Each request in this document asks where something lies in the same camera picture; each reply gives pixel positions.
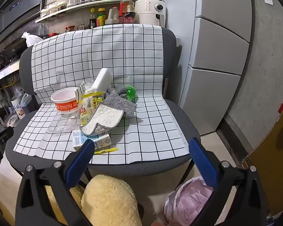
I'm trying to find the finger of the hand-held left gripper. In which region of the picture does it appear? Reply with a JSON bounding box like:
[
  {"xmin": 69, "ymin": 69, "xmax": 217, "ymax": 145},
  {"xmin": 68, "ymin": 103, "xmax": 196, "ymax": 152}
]
[{"xmin": 0, "ymin": 127, "xmax": 14, "ymax": 144}]

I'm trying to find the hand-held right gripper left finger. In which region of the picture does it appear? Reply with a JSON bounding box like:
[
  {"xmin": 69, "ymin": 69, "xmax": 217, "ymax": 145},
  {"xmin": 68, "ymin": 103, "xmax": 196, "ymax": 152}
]
[{"xmin": 15, "ymin": 139, "xmax": 95, "ymax": 226}]

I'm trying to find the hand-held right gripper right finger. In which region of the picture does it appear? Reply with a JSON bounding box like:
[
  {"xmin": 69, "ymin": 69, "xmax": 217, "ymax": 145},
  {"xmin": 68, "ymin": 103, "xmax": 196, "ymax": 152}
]
[{"xmin": 188, "ymin": 137, "xmax": 268, "ymax": 226}]

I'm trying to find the white blue carton box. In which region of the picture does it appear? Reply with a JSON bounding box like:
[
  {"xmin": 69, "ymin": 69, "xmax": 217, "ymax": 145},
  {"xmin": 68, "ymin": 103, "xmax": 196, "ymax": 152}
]
[{"xmin": 72, "ymin": 129, "xmax": 113, "ymax": 152}]

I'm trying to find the yellow pen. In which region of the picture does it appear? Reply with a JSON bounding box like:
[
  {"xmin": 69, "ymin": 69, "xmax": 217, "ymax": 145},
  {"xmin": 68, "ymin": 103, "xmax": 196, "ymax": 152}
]
[{"xmin": 94, "ymin": 147, "xmax": 119, "ymax": 155}]

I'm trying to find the bin with pink bag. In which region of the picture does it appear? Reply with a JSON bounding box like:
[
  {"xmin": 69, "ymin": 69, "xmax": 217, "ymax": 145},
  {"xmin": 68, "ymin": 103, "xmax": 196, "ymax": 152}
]
[{"xmin": 163, "ymin": 176, "xmax": 215, "ymax": 226}]

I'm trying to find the clear plastic container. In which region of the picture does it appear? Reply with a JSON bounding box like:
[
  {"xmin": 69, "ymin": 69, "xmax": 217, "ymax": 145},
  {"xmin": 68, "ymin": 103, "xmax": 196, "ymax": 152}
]
[{"xmin": 48, "ymin": 113, "xmax": 81, "ymax": 136}]

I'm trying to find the white grey scrubbing pad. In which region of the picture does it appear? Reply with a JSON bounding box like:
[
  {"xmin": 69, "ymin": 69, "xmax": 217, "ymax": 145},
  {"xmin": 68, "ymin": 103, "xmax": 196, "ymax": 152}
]
[{"xmin": 80, "ymin": 104, "xmax": 124, "ymax": 136}]

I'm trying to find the yellow snack packet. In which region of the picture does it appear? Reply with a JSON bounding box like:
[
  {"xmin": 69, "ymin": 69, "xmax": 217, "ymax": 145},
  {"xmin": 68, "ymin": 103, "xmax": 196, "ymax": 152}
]
[{"xmin": 80, "ymin": 92, "xmax": 105, "ymax": 127}]

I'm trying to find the red white noodle bowl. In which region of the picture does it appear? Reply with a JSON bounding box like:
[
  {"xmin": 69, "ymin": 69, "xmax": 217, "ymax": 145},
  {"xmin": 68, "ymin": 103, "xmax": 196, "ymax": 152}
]
[{"xmin": 51, "ymin": 87, "xmax": 82, "ymax": 115}]

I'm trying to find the striped black white packet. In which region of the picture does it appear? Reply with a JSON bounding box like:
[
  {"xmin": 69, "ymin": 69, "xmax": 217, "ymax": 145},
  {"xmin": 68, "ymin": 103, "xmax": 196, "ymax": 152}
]
[{"xmin": 74, "ymin": 81, "xmax": 86, "ymax": 104}]

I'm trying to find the grey fuzzy towel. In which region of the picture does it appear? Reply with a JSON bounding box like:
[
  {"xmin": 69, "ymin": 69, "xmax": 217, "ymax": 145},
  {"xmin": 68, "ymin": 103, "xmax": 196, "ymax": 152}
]
[{"xmin": 104, "ymin": 86, "xmax": 138, "ymax": 118}]

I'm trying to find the white tissue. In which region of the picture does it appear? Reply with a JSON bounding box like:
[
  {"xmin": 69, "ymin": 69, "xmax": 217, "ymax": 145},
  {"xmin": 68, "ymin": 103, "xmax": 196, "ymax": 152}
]
[{"xmin": 84, "ymin": 80, "xmax": 96, "ymax": 93}]

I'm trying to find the white sponge block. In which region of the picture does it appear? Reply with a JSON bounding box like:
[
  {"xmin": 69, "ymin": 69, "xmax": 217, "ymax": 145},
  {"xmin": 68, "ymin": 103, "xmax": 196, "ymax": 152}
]
[{"xmin": 91, "ymin": 68, "xmax": 114, "ymax": 93}]

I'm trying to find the green plastic bottle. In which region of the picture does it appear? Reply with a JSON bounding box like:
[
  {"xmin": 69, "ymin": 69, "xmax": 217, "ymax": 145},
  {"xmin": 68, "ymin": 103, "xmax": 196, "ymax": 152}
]
[{"xmin": 125, "ymin": 85, "xmax": 138, "ymax": 103}]

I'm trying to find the white printed bucket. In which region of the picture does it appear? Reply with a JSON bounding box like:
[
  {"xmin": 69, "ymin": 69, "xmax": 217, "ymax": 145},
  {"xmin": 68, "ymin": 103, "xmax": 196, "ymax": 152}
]
[{"xmin": 11, "ymin": 95, "xmax": 27, "ymax": 119}]

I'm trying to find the grey plastic jug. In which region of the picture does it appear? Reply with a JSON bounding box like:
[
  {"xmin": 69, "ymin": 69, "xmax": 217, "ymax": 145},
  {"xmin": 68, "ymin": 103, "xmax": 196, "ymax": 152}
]
[{"xmin": 21, "ymin": 93, "xmax": 38, "ymax": 114}]

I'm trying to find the person's yellow fleece pants leg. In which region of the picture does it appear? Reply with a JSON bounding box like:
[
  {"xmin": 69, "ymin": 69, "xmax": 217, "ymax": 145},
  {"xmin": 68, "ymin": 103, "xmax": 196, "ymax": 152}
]
[{"xmin": 45, "ymin": 175, "xmax": 142, "ymax": 226}]

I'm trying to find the steel kitchen counter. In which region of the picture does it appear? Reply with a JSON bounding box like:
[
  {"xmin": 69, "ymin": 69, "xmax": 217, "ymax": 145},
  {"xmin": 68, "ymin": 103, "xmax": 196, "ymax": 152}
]
[{"xmin": 0, "ymin": 60, "xmax": 21, "ymax": 86}]

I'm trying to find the mustard yellow door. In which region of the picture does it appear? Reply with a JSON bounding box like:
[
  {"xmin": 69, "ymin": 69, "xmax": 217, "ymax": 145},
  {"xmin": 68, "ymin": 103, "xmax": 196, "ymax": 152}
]
[{"xmin": 247, "ymin": 92, "xmax": 283, "ymax": 217}]

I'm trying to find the dark slipper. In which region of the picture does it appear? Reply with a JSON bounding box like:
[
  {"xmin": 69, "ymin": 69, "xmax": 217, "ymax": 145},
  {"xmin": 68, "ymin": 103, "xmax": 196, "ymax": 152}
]
[{"xmin": 136, "ymin": 202, "xmax": 145, "ymax": 220}]

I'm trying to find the black wok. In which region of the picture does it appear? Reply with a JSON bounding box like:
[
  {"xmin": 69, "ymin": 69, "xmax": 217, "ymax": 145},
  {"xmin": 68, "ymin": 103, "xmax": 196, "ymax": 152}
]
[{"xmin": 0, "ymin": 49, "xmax": 17, "ymax": 60}]

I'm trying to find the white plastic bag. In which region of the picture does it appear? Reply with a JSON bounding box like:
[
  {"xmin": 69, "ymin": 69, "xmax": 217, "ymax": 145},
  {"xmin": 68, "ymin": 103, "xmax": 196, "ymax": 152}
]
[{"xmin": 22, "ymin": 31, "xmax": 44, "ymax": 48}]

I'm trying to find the white refrigerator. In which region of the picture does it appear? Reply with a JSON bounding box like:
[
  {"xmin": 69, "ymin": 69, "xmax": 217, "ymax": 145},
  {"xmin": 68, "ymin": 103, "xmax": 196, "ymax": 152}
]
[{"xmin": 163, "ymin": 0, "xmax": 253, "ymax": 136}]

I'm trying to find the white checked cloth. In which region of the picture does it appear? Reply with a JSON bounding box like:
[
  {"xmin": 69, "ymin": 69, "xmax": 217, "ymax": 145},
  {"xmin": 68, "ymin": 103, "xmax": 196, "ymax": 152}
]
[{"xmin": 13, "ymin": 24, "xmax": 189, "ymax": 166}]

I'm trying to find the grey office chair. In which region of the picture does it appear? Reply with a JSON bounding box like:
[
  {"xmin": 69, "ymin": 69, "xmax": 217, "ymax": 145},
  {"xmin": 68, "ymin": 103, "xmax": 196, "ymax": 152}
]
[{"xmin": 5, "ymin": 25, "xmax": 201, "ymax": 189}]

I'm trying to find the black range hood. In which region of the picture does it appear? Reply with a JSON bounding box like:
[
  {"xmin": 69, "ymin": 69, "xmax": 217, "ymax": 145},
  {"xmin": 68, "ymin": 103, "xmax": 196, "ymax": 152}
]
[{"xmin": 0, "ymin": 0, "xmax": 49, "ymax": 46}]

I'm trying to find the dark sauce bottle yellow cap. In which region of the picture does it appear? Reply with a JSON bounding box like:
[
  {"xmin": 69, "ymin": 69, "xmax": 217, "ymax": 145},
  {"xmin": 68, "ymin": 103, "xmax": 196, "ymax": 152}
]
[{"xmin": 89, "ymin": 8, "xmax": 97, "ymax": 29}]

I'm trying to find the green sauce bottle yellow cap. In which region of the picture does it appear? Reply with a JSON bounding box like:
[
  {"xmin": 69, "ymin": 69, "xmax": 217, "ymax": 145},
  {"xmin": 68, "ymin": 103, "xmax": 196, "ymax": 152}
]
[{"xmin": 96, "ymin": 8, "xmax": 107, "ymax": 27}]

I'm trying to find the translucent jug dark liquid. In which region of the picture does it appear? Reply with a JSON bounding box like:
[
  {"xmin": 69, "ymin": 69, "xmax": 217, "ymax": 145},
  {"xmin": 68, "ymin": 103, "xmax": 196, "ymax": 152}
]
[{"xmin": 105, "ymin": 7, "xmax": 120, "ymax": 25}]

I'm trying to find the large soy sauce bottle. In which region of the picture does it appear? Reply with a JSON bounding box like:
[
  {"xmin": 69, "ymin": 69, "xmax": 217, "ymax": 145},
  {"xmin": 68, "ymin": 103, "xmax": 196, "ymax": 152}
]
[{"xmin": 118, "ymin": 0, "xmax": 136, "ymax": 24}]

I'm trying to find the white air fryer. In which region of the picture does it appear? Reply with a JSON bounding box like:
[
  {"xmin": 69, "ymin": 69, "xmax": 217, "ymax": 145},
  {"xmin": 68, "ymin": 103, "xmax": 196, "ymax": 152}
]
[{"xmin": 135, "ymin": 0, "xmax": 167, "ymax": 28}]

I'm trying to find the white wall shelf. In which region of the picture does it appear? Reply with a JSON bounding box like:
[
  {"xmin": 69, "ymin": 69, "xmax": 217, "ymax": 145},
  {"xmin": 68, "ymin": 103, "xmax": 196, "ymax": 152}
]
[{"xmin": 35, "ymin": 0, "xmax": 123, "ymax": 23}]

